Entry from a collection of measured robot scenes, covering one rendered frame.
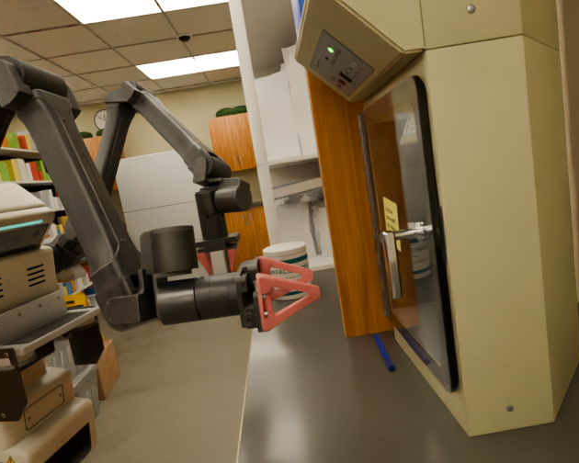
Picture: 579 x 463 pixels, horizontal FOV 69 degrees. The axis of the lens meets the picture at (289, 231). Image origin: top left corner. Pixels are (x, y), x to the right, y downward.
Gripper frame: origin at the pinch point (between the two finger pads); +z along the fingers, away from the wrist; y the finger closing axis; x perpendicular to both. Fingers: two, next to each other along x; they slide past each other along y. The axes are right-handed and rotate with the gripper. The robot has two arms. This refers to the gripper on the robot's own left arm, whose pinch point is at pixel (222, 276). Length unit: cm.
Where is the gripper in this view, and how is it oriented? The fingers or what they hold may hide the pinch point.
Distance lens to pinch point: 97.8
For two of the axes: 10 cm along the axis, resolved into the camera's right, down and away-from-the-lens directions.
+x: -0.5, -1.4, 9.9
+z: 1.5, 9.8, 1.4
